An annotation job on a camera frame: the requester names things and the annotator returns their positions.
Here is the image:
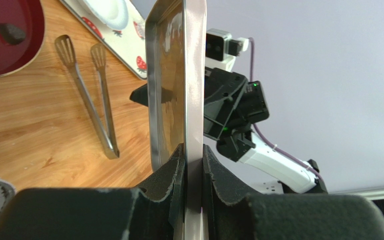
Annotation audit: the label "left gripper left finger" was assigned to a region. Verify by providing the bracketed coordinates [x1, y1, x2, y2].
[0, 144, 186, 240]

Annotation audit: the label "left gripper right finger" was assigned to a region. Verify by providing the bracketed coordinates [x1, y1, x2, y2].
[202, 146, 384, 240]

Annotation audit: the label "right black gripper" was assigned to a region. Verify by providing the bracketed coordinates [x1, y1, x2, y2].
[129, 66, 271, 142]

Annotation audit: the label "silver tin lid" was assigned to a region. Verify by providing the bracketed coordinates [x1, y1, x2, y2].
[145, 0, 207, 240]

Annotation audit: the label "metal tongs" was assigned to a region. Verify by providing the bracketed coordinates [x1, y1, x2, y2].
[54, 34, 120, 159]

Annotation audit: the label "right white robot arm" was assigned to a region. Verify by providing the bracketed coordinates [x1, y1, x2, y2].
[203, 67, 327, 194]

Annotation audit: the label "dark chocolate tray right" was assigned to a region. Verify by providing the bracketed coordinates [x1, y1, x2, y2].
[0, 22, 27, 46]

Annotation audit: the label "strawberry pattern tray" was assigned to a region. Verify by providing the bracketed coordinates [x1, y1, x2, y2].
[61, 0, 147, 80]

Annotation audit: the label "white paper bowl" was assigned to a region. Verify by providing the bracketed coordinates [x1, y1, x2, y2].
[77, 0, 129, 31]

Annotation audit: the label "red round tray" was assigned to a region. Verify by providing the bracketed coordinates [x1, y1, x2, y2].
[0, 0, 45, 77]

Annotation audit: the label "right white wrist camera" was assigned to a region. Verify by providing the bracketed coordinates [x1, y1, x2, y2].
[205, 28, 250, 72]

